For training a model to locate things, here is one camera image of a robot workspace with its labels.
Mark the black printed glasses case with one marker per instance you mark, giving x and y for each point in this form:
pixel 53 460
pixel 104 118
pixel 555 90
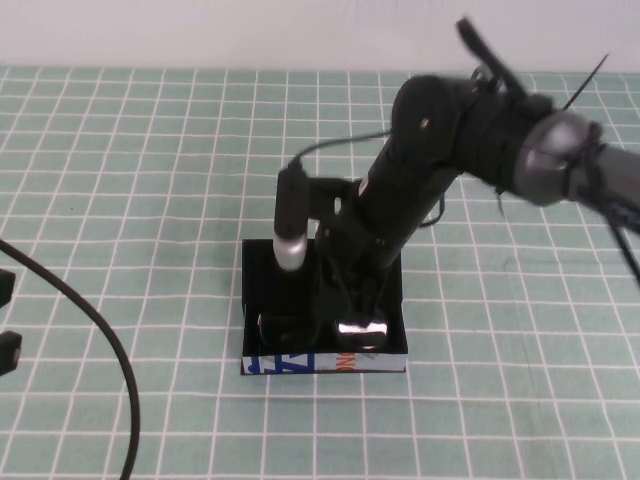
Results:
pixel 257 290

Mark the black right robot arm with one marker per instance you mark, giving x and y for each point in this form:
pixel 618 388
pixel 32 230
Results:
pixel 430 130

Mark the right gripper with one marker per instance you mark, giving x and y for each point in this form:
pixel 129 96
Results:
pixel 360 235

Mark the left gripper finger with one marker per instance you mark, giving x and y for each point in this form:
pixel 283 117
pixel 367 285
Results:
pixel 9 352
pixel 6 287

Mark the green checked tablecloth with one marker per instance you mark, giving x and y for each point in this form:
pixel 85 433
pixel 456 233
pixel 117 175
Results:
pixel 150 150

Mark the black framed sunglasses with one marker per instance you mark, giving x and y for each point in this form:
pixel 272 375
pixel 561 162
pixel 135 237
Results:
pixel 360 327

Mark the black silver-tipped wrist camera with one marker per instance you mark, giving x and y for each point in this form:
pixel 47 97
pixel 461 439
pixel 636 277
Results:
pixel 290 210

